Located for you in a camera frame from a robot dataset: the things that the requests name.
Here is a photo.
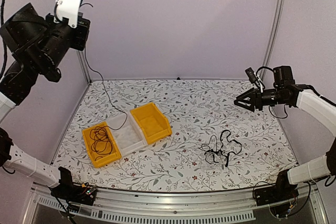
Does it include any white translucent plastic bin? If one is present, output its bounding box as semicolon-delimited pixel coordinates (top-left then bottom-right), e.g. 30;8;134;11
106;113;148;157

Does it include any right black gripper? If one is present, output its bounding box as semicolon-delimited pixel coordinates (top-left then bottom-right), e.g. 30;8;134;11
235;87;288;112

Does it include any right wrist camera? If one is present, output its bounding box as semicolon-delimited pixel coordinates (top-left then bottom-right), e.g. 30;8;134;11
245;68;265;93

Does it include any yellow plastic bin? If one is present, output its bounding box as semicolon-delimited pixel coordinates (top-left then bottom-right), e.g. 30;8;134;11
82;121;122;168
130;102;172;145

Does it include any tangled black cable pile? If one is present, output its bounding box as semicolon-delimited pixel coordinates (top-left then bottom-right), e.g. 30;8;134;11
198;129;243;167

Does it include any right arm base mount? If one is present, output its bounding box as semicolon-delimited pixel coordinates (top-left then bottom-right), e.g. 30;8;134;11
253;170;299;219

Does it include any left aluminium frame post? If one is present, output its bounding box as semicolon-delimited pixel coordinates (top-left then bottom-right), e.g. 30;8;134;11
59;0;92;85

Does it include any thin black cable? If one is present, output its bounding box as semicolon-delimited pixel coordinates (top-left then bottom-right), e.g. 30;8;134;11
88;126;116;161

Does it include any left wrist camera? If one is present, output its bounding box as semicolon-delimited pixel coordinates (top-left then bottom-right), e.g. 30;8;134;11
54;0;83;28

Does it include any right aluminium frame post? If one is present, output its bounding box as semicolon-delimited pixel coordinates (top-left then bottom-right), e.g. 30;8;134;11
262;0;285;66

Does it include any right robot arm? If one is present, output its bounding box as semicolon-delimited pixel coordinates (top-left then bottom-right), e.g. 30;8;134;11
234;66;335;201

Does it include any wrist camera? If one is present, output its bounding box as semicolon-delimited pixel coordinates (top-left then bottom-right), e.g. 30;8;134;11
54;0;83;28
245;68;265;93

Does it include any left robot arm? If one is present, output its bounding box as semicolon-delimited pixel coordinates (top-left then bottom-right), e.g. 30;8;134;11
1;0;90;200

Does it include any floral table cloth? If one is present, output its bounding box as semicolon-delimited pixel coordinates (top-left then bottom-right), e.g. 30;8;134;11
54;80;297;192

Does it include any aluminium frame post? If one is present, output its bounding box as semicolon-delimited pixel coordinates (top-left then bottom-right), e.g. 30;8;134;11
262;0;285;66
59;0;92;85

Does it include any far yellow plastic bin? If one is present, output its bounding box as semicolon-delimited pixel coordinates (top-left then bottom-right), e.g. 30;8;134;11
130;102;172;145

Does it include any near yellow plastic bin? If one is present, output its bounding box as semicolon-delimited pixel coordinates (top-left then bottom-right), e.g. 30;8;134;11
82;121;122;168

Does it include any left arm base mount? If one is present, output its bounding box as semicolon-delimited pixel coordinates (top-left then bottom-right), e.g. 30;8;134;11
50;167;97;206

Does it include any front aluminium rail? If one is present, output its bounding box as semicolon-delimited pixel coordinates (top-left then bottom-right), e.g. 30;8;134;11
23;184;329;223

